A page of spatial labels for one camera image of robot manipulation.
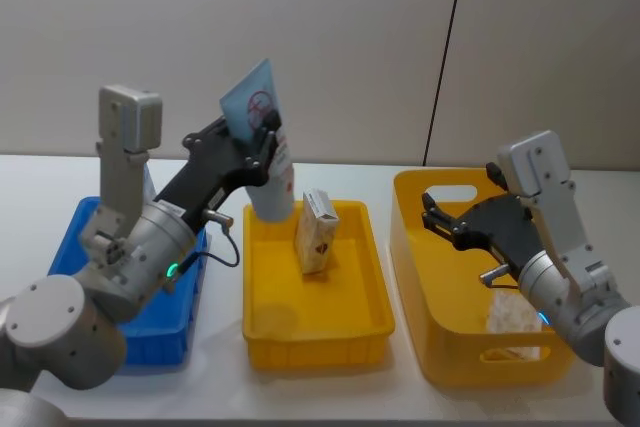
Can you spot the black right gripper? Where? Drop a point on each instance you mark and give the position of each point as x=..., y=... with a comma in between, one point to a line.
x=500, y=227

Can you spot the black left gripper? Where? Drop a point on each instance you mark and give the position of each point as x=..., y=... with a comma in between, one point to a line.
x=210, y=172

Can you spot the white and blue squeeze tube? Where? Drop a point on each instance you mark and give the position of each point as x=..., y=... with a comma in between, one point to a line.
x=255, y=92

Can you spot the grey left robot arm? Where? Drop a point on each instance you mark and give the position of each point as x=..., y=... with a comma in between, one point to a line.
x=115, y=247

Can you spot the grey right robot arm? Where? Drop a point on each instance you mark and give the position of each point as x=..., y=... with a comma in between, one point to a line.
x=565, y=267

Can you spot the cream crinkled packet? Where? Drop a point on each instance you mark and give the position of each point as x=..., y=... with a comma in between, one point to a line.
x=512, y=314

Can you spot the cream small carton box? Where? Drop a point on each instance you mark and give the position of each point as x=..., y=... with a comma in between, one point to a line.
x=316, y=237

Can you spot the yellow shallow plastic bin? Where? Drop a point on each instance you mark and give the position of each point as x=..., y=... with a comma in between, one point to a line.
x=320, y=312

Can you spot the blue shallow plastic bin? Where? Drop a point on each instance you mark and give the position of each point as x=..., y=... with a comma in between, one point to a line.
x=160, y=327

